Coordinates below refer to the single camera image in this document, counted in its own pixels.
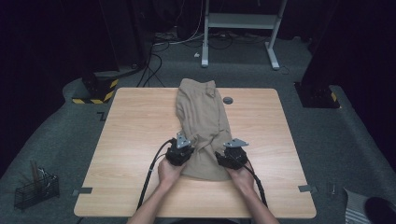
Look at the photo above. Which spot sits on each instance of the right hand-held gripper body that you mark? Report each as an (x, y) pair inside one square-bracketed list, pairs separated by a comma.
[(236, 157)]

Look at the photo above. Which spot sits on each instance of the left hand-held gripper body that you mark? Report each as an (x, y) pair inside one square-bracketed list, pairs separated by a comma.
[(179, 152)]

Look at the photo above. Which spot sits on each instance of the beige shorts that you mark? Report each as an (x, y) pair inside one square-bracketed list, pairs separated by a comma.
[(202, 121)]

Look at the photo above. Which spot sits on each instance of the person's left hand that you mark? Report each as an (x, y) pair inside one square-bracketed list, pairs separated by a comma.
[(169, 174)]

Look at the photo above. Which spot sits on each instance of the person's right hand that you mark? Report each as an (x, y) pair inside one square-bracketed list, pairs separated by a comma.
[(243, 180)]

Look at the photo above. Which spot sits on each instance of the grey table grommet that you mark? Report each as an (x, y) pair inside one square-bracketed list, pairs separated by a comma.
[(228, 100)]

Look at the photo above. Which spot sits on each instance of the grey tape strip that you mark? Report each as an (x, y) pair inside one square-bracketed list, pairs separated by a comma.
[(84, 190), (306, 188)]

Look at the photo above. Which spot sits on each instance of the black yellow striped stand base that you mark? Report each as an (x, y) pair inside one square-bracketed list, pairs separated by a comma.
[(99, 88)]

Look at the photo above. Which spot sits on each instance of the grey striped cloth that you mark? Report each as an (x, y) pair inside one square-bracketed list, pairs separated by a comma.
[(353, 208)]

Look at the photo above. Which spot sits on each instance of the white metal stand frame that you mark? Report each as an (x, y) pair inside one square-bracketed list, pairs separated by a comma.
[(239, 21)]

